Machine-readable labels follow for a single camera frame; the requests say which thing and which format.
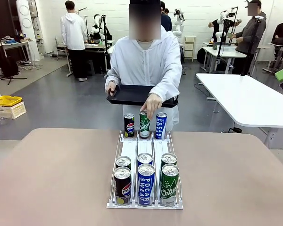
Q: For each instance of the black tripod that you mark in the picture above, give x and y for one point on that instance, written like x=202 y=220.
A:
x=10 y=70

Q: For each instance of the white tower air conditioner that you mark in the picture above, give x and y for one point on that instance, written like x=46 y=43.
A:
x=26 y=28

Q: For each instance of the white plastic crate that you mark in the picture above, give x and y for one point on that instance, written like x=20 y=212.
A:
x=10 y=111

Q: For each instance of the white drawer cabinet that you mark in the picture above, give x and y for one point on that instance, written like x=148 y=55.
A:
x=190 y=48

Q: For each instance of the large white table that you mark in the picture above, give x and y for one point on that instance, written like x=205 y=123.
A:
x=245 y=99

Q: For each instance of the cluttered white desk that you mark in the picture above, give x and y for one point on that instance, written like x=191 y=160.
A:
x=11 y=46

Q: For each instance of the white robot workbench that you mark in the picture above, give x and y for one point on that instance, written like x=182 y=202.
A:
x=96 y=46

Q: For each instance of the black serving tray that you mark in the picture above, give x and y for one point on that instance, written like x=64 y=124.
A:
x=132 y=95

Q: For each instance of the person in white hoodie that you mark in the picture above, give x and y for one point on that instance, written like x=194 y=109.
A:
x=143 y=63

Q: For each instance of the standing person white hoodie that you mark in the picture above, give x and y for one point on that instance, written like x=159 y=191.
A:
x=73 y=35

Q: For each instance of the person's right forearm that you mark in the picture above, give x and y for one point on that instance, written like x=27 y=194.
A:
x=114 y=70

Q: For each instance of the person's right hand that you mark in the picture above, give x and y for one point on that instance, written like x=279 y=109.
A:
x=111 y=88

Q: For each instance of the blue Pocari Sweat can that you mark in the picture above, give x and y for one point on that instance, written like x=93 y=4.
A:
x=146 y=186
x=145 y=158
x=160 y=128

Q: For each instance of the yellow plastic crate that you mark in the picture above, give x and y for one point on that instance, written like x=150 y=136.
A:
x=5 y=100

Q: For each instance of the person's left forearm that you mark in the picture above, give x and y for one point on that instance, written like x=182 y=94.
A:
x=169 y=82

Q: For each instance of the person in dark jacket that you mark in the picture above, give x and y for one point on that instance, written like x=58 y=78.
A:
x=166 y=21

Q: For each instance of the seated person in black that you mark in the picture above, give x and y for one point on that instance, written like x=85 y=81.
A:
x=281 y=33

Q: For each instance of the person in grey hoodie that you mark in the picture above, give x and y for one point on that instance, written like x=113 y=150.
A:
x=250 y=37

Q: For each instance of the person's left hand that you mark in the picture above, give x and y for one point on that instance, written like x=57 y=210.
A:
x=154 y=103

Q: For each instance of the clear plastic bowl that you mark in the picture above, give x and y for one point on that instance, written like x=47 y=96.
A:
x=1 y=120

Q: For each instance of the white workshop table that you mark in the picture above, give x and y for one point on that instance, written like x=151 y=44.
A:
x=222 y=53

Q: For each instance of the white can dispenser rack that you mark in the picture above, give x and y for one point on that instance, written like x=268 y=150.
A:
x=145 y=146

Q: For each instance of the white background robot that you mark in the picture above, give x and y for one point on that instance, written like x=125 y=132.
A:
x=96 y=27
x=222 y=22
x=179 y=22

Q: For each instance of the green Chilsung cider can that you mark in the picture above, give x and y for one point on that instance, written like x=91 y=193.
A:
x=169 y=188
x=168 y=158
x=144 y=127

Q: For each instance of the black Pepsi can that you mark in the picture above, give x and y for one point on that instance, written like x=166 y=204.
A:
x=129 y=127
x=123 y=161
x=122 y=186

